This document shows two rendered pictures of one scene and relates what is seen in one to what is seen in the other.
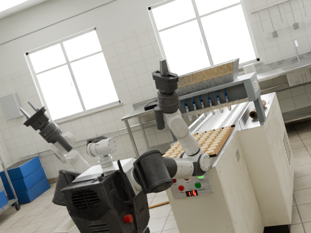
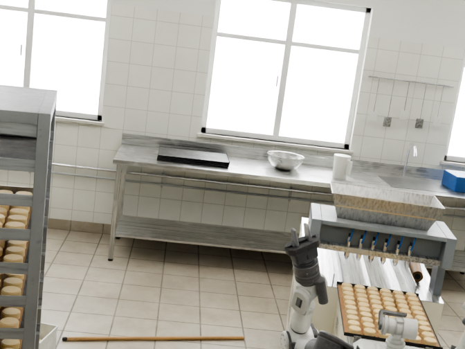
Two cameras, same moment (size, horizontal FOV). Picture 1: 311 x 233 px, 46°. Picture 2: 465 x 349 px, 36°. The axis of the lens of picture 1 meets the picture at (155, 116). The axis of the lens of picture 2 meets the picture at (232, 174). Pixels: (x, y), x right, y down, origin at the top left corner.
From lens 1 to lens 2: 1.74 m
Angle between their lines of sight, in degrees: 21
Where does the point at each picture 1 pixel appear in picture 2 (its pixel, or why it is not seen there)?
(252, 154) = not seen: hidden behind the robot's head
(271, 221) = not seen: outside the picture
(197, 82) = (381, 212)
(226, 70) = (428, 215)
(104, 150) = (409, 334)
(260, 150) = not seen: hidden behind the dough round
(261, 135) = (436, 315)
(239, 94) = (427, 250)
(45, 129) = (312, 267)
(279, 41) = (388, 133)
